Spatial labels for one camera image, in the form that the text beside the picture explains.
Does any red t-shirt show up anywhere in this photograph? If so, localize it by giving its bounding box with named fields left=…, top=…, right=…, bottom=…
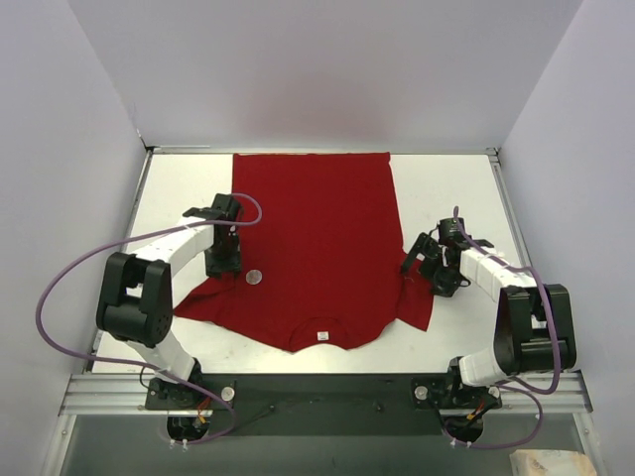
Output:
left=175, top=153, right=434, bottom=352

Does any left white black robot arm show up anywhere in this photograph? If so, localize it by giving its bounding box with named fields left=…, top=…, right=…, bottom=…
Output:
left=96, top=193, right=243, bottom=409

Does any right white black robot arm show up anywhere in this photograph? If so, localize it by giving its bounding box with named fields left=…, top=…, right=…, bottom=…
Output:
left=400, top=215, right=576, bottom=395

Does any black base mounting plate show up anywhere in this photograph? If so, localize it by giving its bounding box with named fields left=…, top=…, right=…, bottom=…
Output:
left=144, top=373, right=502, bottom=439

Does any beige cardboard box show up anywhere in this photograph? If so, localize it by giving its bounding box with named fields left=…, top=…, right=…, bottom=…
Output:
left=510, top=449, right=597, bottom=476

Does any aluminium frame rail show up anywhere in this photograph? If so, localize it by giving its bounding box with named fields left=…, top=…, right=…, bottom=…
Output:
left=59, top=374, right=594, bottom=417

